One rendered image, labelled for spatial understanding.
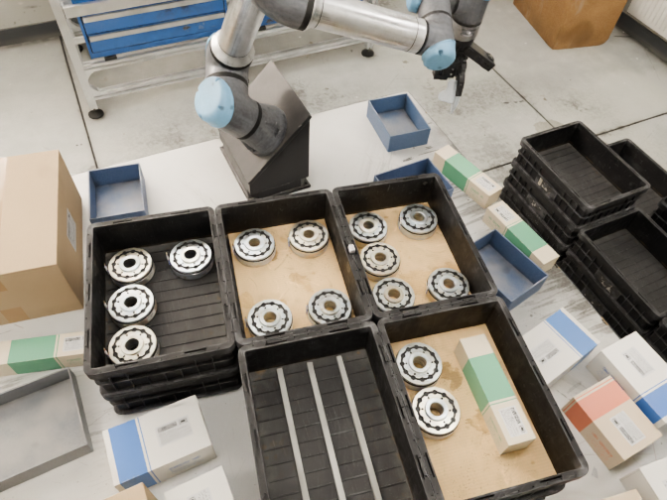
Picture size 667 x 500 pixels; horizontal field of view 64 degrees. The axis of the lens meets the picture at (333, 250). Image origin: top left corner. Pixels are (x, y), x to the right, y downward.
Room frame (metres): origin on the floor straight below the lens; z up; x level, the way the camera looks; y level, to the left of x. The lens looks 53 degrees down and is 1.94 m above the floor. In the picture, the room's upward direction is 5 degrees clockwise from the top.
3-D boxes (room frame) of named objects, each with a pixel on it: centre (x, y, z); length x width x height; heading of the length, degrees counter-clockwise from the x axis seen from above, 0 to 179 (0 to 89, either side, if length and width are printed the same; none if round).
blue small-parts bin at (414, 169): (1.18, -0.23, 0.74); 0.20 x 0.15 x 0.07; 120
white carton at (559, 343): (0.65, -0.56, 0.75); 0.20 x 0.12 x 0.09; 129
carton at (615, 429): (0.49, -0.67, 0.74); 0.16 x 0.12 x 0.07; 32
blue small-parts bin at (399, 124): (1.51, -0.19, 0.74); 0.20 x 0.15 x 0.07; 23
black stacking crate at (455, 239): (0.83, -0.18, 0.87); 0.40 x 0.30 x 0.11; 18
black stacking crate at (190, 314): (0.65, 0.39, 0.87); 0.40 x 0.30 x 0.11; 18
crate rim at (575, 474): (0.45, -0.31, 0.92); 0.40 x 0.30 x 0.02; 18
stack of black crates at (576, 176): (1.54, -0.91, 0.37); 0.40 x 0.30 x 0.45; 29
